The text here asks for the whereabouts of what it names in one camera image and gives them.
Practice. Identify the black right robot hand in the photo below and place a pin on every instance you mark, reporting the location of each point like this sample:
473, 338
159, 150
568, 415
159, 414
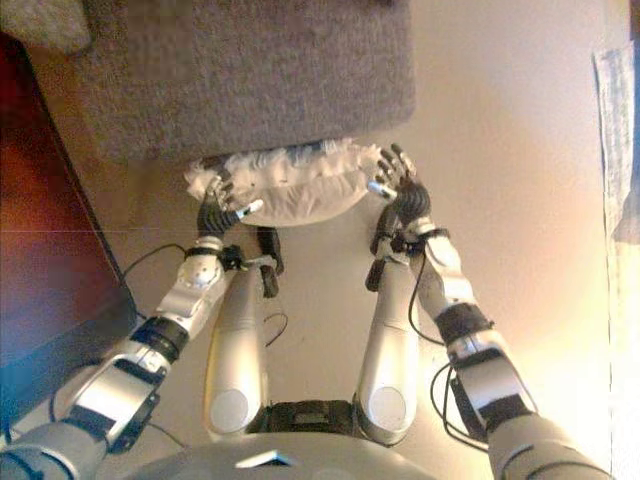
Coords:
412, 200

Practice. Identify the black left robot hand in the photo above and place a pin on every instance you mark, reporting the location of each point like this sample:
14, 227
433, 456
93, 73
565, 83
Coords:
212, 215

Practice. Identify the white fringed cushion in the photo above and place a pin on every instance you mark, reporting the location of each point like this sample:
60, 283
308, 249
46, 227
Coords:
310, 195

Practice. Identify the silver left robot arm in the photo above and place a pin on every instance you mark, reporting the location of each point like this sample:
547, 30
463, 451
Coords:
115, 385

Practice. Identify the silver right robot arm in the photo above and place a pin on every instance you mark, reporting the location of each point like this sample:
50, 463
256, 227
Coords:
490, 380

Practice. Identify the silver left robot leg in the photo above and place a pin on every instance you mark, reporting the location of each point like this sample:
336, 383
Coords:
235, 360

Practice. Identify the silver robot leg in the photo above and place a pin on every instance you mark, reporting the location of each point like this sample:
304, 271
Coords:
235, 360
387, 360

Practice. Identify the grey fabric armchair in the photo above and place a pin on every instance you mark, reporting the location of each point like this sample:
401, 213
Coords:
260, 75

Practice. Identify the silver right robot leg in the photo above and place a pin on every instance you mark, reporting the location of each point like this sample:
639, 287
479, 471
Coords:
387, 360

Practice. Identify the glossy dark cabinet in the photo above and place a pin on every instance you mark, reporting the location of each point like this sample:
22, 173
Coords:
50, 225

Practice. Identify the grey woven rug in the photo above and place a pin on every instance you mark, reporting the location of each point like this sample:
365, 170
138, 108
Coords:
620, 150

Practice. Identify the silver robot torso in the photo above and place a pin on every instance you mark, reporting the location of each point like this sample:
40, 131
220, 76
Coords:
325, 457

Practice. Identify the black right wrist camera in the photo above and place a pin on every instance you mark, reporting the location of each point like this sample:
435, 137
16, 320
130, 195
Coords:
407, 245

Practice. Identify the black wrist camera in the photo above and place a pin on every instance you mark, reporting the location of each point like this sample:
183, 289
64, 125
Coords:
233, 257
407, 245

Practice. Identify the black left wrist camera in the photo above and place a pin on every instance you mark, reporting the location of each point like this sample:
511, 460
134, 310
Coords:
233, 257

